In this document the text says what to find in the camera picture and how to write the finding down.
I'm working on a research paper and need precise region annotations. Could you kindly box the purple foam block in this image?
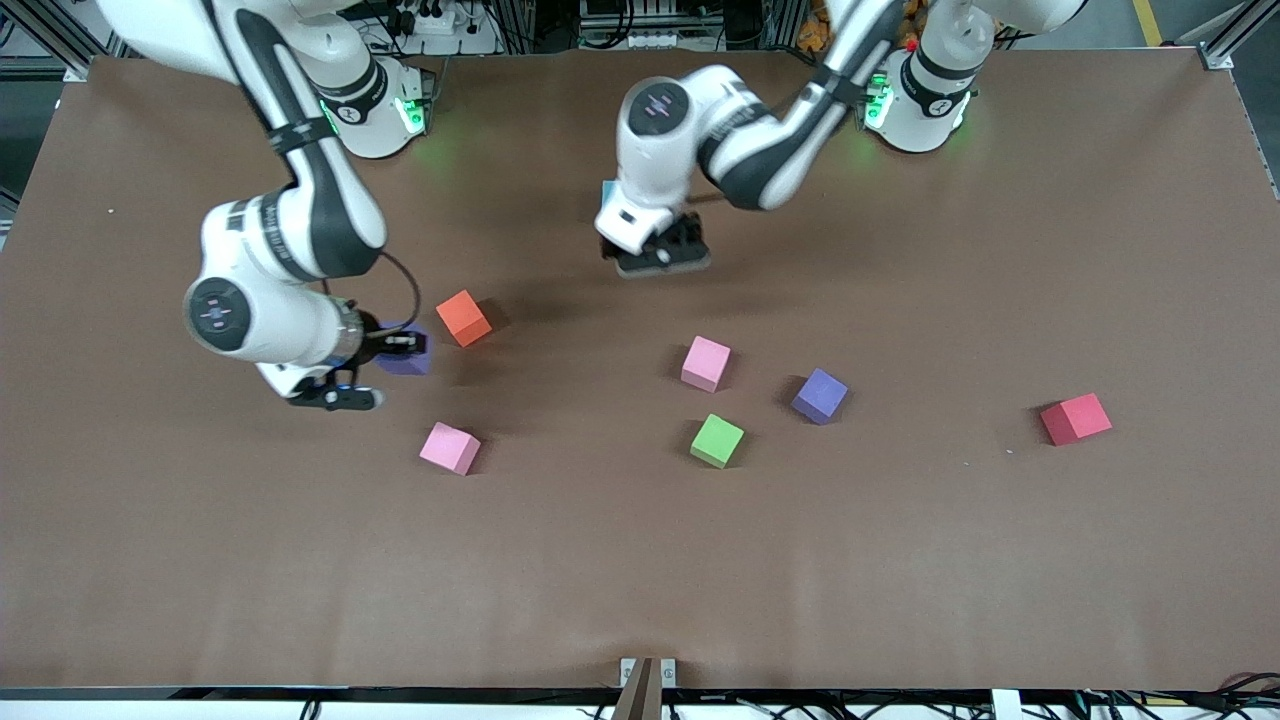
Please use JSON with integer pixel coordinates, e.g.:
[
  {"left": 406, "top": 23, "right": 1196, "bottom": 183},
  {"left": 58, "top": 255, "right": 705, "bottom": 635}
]
[
  {"left": 791, "top": 368, "right": 849, "bottom": 426},
  {"left": 375, "top": 322, "right": 433, "bottom": 376}
]

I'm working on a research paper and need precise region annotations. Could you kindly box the orange foam block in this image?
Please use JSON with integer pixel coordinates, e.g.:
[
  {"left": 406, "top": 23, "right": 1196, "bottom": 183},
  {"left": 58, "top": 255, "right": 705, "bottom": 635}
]
[{"left": 436, "top": 289, "right": 493, "bottom": 348}]

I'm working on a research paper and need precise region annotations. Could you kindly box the pink foam block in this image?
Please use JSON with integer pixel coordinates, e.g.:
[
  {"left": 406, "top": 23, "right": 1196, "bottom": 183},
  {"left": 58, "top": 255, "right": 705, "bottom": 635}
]
[
  {"left": 419, "top": 421, "right": 482, "bottom": 477},
  {"left": 681, "top": 335, "right": 732, "bottom": 393}
]

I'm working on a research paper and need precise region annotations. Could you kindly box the green foam block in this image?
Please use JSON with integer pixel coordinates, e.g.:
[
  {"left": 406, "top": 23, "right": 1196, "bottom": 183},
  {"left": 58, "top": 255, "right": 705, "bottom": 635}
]
[{"left": 689, "top": 413, "right": 746, "bottom": 470}]

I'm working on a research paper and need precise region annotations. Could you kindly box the white electronics box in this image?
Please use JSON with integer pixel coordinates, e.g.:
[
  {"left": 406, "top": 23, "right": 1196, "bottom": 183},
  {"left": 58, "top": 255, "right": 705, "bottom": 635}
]
[{"left": 578, "top": 0, "right": 693, "bottom": 51}]

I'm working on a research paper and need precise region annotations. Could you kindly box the orange packaged items pile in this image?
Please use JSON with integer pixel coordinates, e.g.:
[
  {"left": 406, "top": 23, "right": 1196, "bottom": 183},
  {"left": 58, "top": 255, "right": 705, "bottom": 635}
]
[{"left": 797, "top": 0, "right": 926, "bottom": 56}]

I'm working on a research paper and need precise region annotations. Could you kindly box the white power strip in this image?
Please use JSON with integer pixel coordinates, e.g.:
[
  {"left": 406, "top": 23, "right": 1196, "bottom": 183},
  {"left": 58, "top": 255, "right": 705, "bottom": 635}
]
[{"left": 385, "top": 0, "right": 471, "bottom": 36}]

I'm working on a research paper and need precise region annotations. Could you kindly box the red foam block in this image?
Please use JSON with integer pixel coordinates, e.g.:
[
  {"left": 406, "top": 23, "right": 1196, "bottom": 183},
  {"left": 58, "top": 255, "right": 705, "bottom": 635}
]
[{"left": 1040, "top": 393, "right": 1113, "bottom": 447}]

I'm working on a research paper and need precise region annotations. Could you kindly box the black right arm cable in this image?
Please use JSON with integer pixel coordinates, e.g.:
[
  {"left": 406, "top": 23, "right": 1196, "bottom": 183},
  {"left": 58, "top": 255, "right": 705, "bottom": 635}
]
[{"left": 322, "top": 250, "right": 422, "bottom": 346}]

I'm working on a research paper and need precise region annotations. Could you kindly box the aluminium frame profile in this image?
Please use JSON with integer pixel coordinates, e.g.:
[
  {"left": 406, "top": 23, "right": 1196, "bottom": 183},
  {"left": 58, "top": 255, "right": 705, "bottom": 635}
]
[
  {"left": 1195, "top": 0, "right": 1280, "bottom": 71},
  {"left": 0, "top": 0, "right": 136, "bottom": 83}
]

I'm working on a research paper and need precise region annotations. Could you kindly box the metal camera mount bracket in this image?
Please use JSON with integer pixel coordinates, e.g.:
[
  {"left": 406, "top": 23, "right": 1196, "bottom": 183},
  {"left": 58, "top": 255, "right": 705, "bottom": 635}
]
[{"left": 612, "top": 656, "right": 679, "bottom": 720}]

